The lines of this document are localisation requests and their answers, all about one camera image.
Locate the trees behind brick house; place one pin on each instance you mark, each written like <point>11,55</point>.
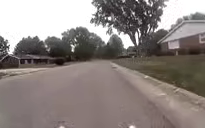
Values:
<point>193,16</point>

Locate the tall leafy tree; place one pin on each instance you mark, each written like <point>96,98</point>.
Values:
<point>136,20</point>

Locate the low dark house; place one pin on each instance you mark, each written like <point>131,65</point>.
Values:
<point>33,60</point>

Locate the robot's own part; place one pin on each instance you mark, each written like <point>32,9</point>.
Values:
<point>132,126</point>
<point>61,126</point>

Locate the grey asphalt road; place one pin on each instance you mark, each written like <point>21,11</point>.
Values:
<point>83,93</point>

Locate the red brick house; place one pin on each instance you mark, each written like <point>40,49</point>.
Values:
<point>189,40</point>

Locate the grass lawn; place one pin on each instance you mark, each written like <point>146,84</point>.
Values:
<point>185,73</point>

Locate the row of trees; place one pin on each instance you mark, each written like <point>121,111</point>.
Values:
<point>83,45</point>

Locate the pale concrete driveway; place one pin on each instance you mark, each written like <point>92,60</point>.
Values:
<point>20,70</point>

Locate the pale concrete kerb strip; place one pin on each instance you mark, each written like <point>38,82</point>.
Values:
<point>171,104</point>

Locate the dark bush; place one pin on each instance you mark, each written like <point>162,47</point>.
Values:
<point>59,61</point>

